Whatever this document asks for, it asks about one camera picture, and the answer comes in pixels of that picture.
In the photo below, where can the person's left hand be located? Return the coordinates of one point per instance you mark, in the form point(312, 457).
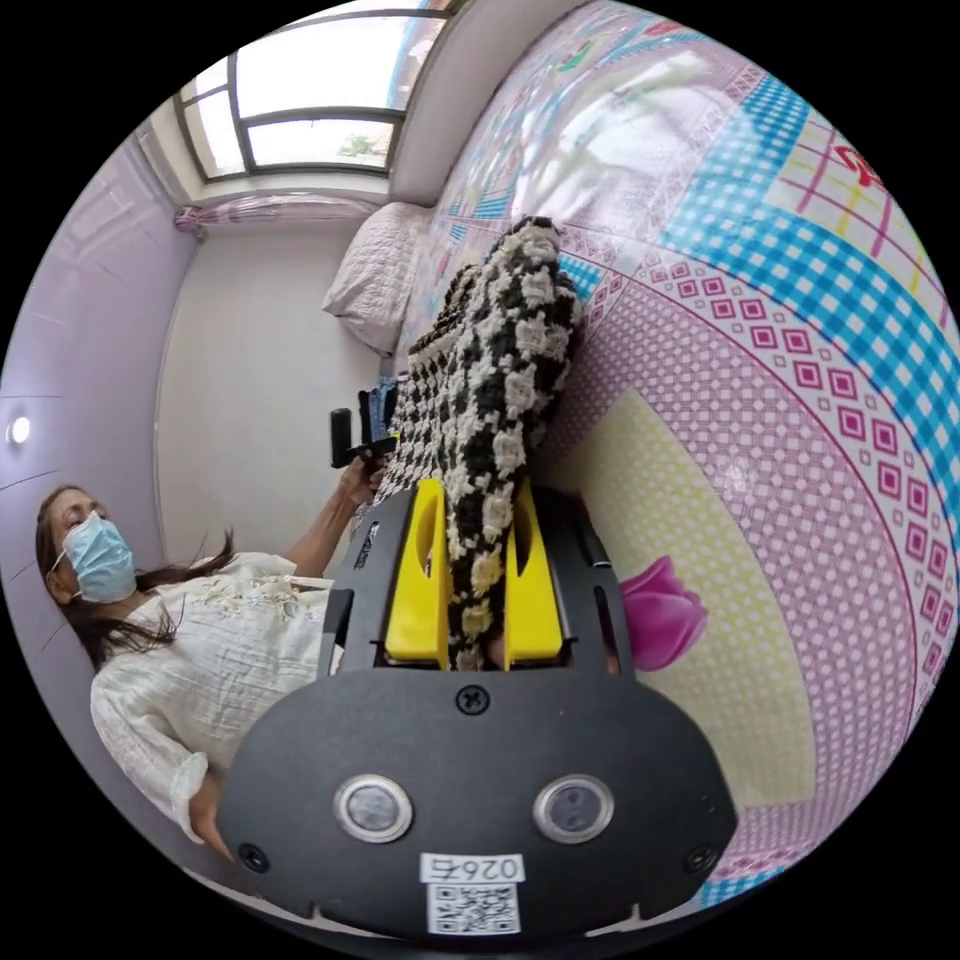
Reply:
point(361, 484)

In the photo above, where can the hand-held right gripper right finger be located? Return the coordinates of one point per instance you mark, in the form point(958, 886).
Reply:
point(534, 615)

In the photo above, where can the pink curtain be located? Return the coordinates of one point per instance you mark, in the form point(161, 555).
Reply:
point(277, 211)

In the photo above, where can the person's right forearm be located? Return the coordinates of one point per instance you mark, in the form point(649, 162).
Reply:
point(208, 817)

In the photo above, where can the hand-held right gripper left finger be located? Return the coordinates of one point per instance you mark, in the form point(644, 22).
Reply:
point(409, 600)

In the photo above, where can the quilted pale pillow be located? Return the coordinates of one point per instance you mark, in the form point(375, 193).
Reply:
point(371, 289)

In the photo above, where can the window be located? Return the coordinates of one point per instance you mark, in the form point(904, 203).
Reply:
point(315, 82)

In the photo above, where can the person's left forearm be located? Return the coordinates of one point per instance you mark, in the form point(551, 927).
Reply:
point(322, 536)

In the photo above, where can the pile of clothes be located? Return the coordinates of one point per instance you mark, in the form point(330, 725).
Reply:
point(377, 409)

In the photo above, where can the bed with printed sheet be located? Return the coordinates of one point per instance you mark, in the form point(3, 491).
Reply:
point(750, 450)

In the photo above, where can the round ceiling lamp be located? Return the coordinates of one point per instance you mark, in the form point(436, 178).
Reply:
point(19, 430)

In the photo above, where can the person's body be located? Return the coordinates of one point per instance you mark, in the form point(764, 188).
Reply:
point(202, 637)

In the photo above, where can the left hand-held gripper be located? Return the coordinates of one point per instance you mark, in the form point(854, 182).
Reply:
point(373, 451)

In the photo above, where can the black and white checkered jacket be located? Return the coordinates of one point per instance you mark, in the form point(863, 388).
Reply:
point(487, 352)

